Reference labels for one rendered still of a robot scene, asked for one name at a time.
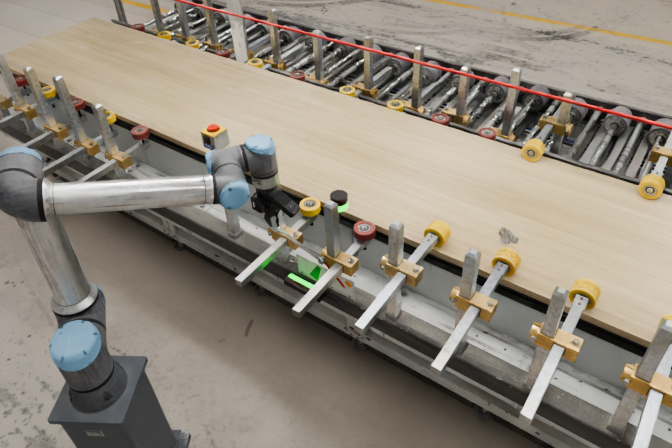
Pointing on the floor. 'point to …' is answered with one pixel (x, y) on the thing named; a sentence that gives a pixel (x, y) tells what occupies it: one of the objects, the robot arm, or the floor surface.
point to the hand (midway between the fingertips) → (277, 229)
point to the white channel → (232, 1)
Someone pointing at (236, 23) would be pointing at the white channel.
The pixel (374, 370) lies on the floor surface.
